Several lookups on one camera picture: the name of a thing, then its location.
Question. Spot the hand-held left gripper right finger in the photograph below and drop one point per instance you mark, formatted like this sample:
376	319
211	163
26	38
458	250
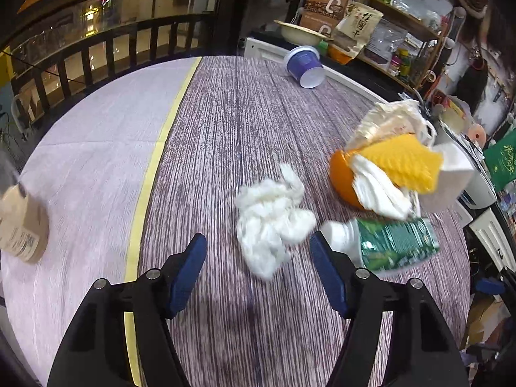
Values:
328	274

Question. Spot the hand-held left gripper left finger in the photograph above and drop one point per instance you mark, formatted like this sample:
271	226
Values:
187	274

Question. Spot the white plastic bag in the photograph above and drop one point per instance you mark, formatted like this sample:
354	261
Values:
379	189

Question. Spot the green label plastic bottle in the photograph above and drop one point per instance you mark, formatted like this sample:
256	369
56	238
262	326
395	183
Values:
395	242

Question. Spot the crumpled white tissue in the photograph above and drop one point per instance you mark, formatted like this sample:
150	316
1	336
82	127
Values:
262	217

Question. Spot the yellow sponge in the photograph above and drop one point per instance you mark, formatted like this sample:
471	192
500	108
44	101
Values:
403	161

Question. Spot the white foam block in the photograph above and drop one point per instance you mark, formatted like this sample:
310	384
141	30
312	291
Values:
451	169

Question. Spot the clear plastic bag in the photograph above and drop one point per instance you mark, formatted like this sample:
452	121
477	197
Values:
391	121

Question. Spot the white drawer unit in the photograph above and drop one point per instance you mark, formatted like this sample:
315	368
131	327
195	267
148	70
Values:
494	234

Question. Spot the beige bottle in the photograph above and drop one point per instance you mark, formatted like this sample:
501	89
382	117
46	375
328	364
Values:
20	229

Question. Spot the white appliance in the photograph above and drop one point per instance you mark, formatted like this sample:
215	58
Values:
479	189

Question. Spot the green packet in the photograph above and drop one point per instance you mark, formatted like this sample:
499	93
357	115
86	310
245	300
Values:
502	161

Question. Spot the orange snack packet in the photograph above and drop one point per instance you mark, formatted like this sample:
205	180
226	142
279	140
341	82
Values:
340	54

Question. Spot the yellow cap bottle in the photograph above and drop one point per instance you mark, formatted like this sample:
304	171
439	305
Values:
401	62

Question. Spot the cream basin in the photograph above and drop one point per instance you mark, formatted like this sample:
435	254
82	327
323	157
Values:
300	34

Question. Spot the dark wooden railing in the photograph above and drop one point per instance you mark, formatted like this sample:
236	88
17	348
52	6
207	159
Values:
121	36

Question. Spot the cream printed snack bag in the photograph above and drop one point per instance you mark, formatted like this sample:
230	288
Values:
358	24

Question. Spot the wooden shelf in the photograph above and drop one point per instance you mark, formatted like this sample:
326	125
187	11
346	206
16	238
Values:
407	20

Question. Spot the brown cardboard box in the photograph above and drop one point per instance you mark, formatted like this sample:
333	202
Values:
318	4

